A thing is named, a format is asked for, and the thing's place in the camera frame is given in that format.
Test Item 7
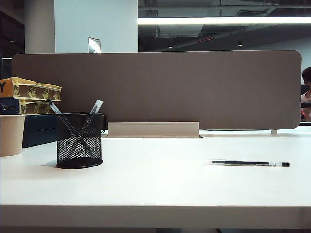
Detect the long ceiling light strip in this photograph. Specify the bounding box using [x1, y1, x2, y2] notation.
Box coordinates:
[138, 16, 311, 25]

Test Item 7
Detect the large yellow cartoon print box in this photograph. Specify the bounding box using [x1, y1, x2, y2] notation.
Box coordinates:
[0, 77, 63, 100]

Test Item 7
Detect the black mesh pen holder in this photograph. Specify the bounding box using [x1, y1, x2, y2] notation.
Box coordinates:
[55, 112, 105, 170]

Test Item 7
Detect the black gel pen clear cap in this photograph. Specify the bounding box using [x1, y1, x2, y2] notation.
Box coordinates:
[206, 159, 291, 167]

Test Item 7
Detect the person in pink shirt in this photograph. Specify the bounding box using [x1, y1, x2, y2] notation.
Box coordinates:
[300, 67, 311, 122]

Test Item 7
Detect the clear pen black end plug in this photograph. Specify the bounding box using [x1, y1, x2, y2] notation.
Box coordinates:
[45, 98, 95, 156]

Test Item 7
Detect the silver wall plate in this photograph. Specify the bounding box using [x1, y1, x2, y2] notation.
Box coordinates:
[88, 36, 102, 53]

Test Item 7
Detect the clear pen with clear cap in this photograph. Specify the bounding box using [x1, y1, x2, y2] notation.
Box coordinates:
[65, 100, 104, 158]

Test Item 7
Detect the blue box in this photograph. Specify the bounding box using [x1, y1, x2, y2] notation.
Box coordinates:
[0, 97, 20, 115]

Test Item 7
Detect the beige paper cup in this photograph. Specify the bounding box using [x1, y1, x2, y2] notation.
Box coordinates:
[0, 114, 26, 157]

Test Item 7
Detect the dark navy box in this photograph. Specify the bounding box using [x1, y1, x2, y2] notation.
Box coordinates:
[22, 114, 60, 148]

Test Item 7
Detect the brown desk divider panel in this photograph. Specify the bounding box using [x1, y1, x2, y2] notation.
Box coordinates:
[11, 50, 302, 131]

